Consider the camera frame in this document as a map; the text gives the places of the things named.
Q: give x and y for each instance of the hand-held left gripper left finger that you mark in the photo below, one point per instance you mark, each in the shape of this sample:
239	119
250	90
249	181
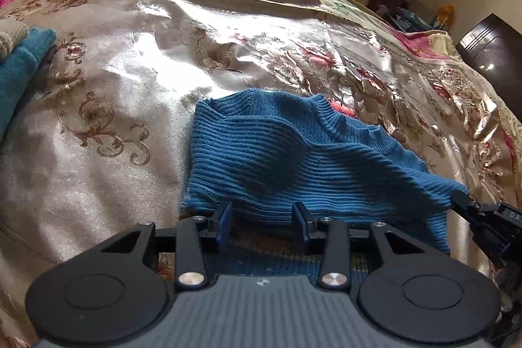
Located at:
225	227

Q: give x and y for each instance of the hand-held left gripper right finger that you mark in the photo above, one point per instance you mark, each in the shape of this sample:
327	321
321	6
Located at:
301	227

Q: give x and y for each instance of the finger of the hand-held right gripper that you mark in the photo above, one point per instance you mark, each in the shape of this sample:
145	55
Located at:
469	203
491	250

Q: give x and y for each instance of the blue ribbed knit sweater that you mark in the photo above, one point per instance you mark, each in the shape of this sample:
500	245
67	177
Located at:
293	160

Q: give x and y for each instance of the heap of clothes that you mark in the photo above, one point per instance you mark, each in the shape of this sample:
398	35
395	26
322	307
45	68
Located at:
395	5

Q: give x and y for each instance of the dark wooden nightstand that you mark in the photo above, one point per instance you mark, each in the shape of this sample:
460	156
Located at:
491	50

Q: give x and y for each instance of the floral satin bedspread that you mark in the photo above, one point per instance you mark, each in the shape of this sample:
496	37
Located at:
155	58

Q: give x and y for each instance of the yellow orange item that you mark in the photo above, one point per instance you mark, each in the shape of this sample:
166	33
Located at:
445	17

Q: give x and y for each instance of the teal folded cloth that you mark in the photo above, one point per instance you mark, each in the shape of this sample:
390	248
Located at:
18	75

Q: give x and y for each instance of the beige knitted cloth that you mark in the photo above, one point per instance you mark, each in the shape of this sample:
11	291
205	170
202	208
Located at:
11	36

